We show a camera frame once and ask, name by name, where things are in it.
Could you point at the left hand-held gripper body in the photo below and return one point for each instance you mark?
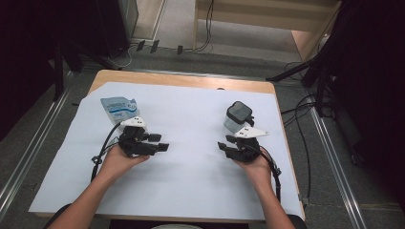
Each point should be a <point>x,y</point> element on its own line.
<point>135,143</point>

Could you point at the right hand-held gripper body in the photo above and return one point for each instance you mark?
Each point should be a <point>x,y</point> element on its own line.
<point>245,151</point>

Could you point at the clear container with black lid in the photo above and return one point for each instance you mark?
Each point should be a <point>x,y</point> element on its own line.
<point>238,113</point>

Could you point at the blue and white pouch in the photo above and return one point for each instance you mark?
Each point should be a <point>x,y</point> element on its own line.
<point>119,108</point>

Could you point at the person's right hand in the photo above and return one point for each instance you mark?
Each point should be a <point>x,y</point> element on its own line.
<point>259,171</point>

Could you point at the person's left hand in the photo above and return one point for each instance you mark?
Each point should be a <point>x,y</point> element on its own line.
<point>117,163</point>

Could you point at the white paper sheet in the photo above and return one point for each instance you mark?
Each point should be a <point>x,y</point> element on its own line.
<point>153,197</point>

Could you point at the wooden table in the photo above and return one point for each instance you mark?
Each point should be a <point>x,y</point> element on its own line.
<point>191,79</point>

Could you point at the white rounded object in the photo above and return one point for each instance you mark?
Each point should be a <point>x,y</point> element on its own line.
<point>172,226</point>

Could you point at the black chair armrest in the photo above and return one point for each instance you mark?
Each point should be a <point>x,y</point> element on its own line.
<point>297,222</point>
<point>59,211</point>

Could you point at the black metal stand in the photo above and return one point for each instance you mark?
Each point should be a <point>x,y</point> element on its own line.
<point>59,70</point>

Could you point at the black tripod stand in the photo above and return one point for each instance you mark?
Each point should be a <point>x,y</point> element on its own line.
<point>318,66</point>

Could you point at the dark grey cabinet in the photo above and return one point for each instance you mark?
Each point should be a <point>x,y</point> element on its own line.
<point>114,25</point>

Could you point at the light wooden shelf unit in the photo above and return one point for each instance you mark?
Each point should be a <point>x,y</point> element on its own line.
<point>254,19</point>

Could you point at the dark curtain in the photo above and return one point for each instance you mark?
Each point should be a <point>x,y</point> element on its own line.
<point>375,79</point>
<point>25,47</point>

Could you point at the metal floor rail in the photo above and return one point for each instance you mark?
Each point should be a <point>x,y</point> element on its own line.
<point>337,165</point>
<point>28,159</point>

